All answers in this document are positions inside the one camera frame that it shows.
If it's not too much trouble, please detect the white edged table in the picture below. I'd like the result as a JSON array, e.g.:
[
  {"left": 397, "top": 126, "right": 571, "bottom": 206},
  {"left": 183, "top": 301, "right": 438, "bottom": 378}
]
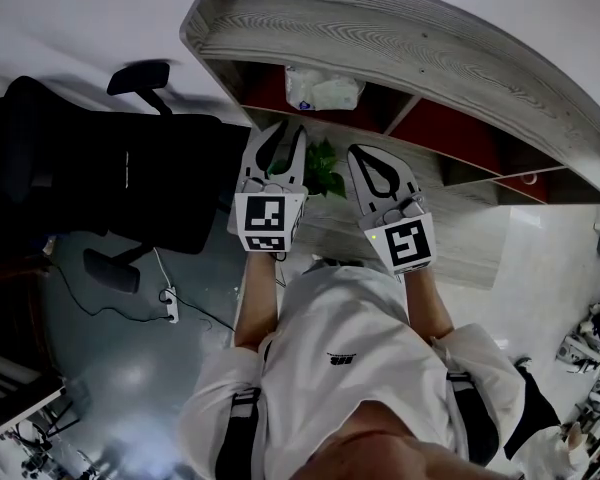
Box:
[{"left": 0, "top": 346, "right": 67, "bottom": 445}]

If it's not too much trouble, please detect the black floor cable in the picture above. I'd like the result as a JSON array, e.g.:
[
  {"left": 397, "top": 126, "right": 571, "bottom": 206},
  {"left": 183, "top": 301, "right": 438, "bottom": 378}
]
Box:
[
  {"left": 53, "top": 261, "right": 165, "bottom": 325},
  {"left": 176, "top": 299, "right": 237, "bottom": 333}
]

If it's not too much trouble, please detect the person's white shirt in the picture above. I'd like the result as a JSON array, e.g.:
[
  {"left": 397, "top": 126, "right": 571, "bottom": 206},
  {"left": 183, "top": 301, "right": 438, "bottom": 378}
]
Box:
[{"left": 179, "top": 261, "right": 531, "bottom": 480}]

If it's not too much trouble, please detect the person's right forearm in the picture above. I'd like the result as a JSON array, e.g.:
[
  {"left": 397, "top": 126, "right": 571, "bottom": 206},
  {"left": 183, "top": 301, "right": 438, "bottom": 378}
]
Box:
[{"left": 402, "top": 269, "right": 456, "bottom": 350}]

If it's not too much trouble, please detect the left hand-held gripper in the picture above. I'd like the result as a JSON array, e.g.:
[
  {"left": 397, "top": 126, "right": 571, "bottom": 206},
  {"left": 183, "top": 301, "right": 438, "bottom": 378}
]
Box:
[{"left": 233, "top": 119, "right": 309, "bottom": 254}]

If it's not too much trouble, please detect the white workbench with equipment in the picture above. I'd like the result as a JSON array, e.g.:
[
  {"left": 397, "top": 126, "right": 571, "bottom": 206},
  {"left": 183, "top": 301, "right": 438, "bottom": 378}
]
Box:
[{"left": 554, "top": 276, "right": 600, "bottom": 420}]

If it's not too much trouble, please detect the white soft tissues pack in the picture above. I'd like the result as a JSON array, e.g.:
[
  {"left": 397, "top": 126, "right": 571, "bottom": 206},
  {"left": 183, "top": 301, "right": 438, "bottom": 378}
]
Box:
[{"left": 284, "top": 64, "right": 367, "bottom": 112}]

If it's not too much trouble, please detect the person's left forearm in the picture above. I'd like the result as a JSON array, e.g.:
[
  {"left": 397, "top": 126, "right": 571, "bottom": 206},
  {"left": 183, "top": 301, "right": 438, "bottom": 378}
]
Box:
[{"left": 233, "top": 250, "right": 282, "bottom": 355}]

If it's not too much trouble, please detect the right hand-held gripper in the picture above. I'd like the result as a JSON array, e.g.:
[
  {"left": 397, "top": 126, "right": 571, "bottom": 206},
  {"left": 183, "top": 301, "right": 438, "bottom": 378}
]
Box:
[{"left": 346, "top": 143, "right": 436, "bottom": 277}]

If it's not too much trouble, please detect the white power cable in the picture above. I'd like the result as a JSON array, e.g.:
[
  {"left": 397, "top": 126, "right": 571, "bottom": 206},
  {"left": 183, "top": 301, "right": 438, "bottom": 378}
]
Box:
[{"left": 151, "top": 246, "right": 174, "bottom": 292}]

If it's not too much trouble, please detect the wooden desk shelf unit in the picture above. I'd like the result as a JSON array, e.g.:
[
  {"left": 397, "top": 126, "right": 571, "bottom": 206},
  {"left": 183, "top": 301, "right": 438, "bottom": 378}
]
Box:
[{"left": 178, "top": 0, "right": 600, "bottom": 292}]

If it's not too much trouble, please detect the green plant in white pot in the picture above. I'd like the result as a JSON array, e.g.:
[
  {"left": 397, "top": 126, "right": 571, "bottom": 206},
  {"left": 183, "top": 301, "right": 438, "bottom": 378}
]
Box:
[{"left": 269, "top": 137, "right": 349, "bottom": 201}]

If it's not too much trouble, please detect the black mesh office chair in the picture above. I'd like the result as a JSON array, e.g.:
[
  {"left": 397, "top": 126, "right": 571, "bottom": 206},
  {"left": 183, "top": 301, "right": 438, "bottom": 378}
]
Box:
[{"left": 0, "top": 59, "right": 254, "bottom": 295}]

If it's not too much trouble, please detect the white power strip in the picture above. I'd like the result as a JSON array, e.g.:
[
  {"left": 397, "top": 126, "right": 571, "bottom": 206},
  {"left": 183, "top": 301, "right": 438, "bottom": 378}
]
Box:
[{"left": 158, "top": 286, "right": 181, "bottom": 326}]

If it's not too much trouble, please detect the person's face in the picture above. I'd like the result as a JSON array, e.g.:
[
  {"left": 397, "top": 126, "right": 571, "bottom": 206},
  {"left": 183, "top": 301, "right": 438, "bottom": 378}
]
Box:
[{"left": 303, "top": 427, "right": 522, "bottom": 480}]

